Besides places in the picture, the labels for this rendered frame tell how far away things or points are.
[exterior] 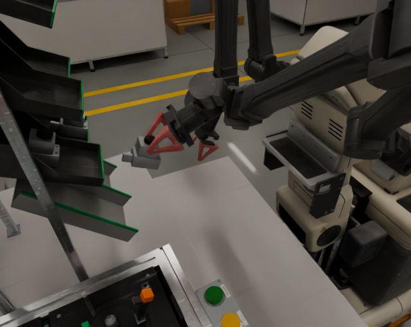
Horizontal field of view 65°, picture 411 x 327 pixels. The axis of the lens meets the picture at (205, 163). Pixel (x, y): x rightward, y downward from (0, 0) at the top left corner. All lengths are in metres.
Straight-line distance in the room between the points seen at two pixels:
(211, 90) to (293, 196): 0.69
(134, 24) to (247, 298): 3.94
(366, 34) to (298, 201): 0.84
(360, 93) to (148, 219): 0.71
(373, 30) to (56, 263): 0.93
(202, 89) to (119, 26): 3.82
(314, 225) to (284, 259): 0.23
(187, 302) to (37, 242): 0.54
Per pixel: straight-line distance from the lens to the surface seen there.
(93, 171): 0.74
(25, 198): 0.73
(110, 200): 0.91
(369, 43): 0.44
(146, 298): 0.66
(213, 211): 1.06
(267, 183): 2.45
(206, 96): 0.63
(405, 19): 0.42
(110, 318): 0.68
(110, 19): 4.39
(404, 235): 1.30
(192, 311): 0.77
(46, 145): 0.70
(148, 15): 4.48
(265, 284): 0.92
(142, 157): 0.74
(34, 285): 1.03
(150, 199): 1.12
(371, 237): 1.25
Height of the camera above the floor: 1.64
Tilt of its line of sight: 39 degrees down
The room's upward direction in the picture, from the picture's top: 2 degrees counter-clockwise
